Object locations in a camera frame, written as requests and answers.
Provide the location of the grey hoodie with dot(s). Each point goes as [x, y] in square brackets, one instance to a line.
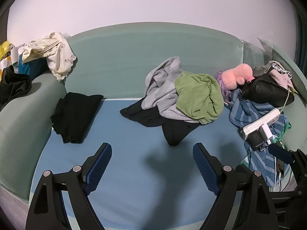
[158, 88]

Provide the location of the cream printed garment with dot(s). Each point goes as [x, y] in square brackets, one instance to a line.
[57, 52]

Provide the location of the clear plastic sheet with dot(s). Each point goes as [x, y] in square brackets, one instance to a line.
[263, 48]

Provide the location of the blue seat mat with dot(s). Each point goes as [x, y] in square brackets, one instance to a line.
[134, 143]

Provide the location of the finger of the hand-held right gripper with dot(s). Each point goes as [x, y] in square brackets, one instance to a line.
[280, 152]

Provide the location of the blue striped cloth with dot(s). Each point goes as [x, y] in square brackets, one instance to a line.
[249, 110]

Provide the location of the white charger plug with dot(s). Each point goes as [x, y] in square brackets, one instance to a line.
[266, 130]

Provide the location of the folded black garment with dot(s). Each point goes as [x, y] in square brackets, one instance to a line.
[74, 115]

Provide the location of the green sofa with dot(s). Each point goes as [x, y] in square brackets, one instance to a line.
[120, 57]

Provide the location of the white bag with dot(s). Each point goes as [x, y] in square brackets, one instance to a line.
[14, 55]

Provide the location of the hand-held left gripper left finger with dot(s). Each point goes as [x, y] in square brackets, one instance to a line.
[99, 165]

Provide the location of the teal curtain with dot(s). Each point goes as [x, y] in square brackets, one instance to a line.
[302, 28]

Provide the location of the small pink cloth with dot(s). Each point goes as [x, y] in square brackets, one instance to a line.
[279, 77]

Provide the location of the green garment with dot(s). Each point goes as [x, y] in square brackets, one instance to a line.
[196, 98]

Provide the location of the crumpled black cloth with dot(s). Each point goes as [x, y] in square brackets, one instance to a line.
[14, 86]

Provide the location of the pink plush toy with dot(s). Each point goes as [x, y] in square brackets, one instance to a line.
[237, 76]

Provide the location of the teal cloth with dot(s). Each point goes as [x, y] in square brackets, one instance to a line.
[31, 67]

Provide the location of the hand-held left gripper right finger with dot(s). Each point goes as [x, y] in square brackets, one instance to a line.
[206, 170]

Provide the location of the yellow plastic bag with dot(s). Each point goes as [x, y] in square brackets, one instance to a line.
[4, 49]

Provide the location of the white power strip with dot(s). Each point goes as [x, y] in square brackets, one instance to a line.
[261, 122]

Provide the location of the black mesh bag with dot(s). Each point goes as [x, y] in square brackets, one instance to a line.
[263, 89]

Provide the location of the black power adapter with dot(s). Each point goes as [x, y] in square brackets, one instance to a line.
[255, 140]

